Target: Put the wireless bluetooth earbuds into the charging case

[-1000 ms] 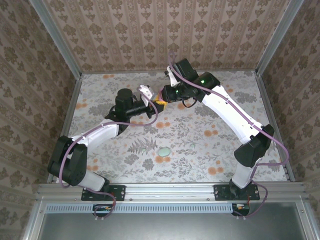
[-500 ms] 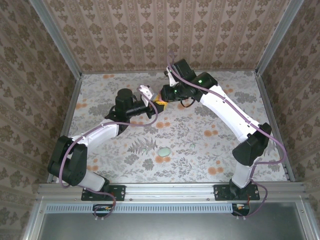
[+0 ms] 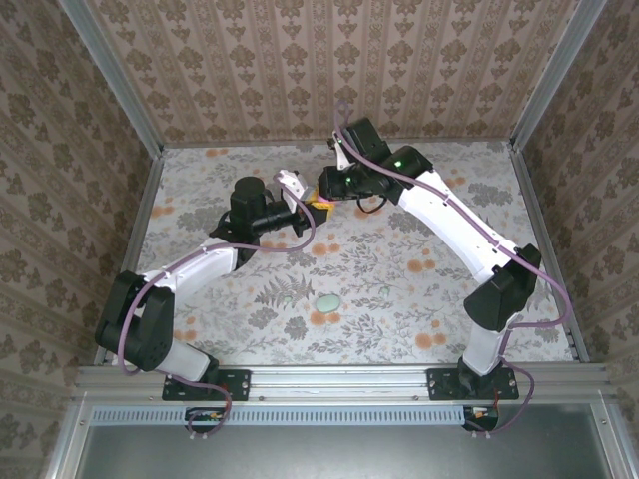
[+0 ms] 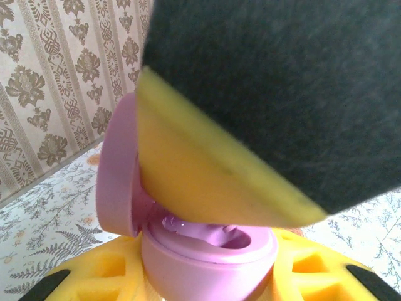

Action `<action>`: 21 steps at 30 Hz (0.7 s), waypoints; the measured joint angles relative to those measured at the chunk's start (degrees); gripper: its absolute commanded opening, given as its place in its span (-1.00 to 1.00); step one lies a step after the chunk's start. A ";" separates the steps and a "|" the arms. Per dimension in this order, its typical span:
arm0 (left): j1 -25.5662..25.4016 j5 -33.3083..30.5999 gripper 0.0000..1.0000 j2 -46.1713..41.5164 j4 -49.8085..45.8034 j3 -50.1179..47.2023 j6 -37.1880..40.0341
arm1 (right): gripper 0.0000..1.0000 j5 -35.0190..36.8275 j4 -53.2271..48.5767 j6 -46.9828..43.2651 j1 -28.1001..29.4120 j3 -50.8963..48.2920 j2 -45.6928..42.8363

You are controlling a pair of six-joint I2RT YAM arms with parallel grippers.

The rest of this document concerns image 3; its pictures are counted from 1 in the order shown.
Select floral patterned table cover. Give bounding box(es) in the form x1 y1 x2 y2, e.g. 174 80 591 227
112 142 575 365

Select black electronics connector box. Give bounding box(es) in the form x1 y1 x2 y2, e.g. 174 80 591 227
185 406 230 434
462 404 500 433

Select grey metal sheet panel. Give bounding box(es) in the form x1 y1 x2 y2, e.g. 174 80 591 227
74 403 620 479

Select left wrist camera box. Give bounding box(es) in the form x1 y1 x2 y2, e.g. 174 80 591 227
276 169 312 202

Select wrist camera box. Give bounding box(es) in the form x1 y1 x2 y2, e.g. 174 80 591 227
327 135 353 171
276 169 312 202

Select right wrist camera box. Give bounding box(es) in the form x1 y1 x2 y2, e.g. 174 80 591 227
327 135 353 171

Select aluminium table side rail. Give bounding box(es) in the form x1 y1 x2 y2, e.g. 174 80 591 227
508 142 591 364
94 147 166 368

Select aluminium mounting rail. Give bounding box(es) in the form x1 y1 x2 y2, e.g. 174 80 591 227
73 362 614 400

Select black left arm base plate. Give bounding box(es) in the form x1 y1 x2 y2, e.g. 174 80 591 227
162 367 251 402

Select aluminium corner post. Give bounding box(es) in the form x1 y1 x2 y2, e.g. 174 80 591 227
509 0 609 151
55 0 166 159

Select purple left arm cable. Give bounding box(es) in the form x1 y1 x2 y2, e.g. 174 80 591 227
112 197 319 443

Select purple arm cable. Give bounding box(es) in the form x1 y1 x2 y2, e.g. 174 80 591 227
332 99 574 440
112 197 319 443

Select grey slotted cable duct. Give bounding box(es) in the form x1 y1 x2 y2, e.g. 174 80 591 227
92 404 473 426

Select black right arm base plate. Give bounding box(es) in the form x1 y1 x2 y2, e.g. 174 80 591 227
427 367 520 402

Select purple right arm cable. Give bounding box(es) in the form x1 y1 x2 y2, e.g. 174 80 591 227
332 99 574 440

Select aluminium lower frame bar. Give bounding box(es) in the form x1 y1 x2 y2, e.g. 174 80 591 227
588 398 634 479
42 393 99 479

